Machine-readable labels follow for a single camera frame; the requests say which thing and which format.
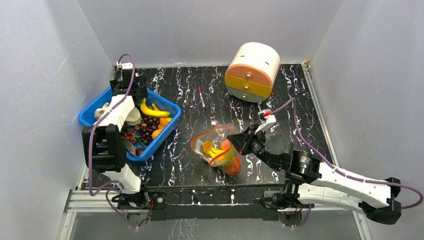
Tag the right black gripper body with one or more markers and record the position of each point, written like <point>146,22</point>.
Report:
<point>251,141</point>

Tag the dark purple grapes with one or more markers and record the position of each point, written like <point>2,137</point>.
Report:
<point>147,128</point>

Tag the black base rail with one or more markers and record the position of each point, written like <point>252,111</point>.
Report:
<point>241,201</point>

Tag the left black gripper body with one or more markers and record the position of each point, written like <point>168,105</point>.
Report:
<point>142,88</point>

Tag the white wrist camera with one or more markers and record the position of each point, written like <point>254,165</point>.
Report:
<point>267,120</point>
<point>127,66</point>

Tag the clear zip top bag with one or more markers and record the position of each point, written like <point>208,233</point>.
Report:
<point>216,134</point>

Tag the blue plastic bin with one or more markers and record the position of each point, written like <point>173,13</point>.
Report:
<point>165,102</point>

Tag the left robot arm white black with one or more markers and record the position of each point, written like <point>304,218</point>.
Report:
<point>128,184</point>

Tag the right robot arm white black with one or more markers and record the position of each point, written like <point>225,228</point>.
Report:
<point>309,181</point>

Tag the round pastel drawer cabinet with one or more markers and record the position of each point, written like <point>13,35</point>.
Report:
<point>252,72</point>

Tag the single yellow banana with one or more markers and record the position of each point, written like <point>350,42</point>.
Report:
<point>151,112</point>

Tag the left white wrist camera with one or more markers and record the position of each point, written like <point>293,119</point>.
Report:
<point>127,66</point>

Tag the orange tangerine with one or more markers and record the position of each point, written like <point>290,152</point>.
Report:
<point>235,167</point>

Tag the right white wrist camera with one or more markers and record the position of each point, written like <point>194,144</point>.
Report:
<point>267,120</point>

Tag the yellow banana bunch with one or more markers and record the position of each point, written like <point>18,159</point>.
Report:
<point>217,157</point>

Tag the peach fruit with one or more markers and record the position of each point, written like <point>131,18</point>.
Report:
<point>225,145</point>

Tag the pink marker pen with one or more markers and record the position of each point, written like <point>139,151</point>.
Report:
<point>201,97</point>

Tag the white garlic bulb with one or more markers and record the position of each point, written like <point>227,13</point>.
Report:
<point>100,111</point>

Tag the red grape bunch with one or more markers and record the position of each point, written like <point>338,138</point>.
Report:
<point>129,135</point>

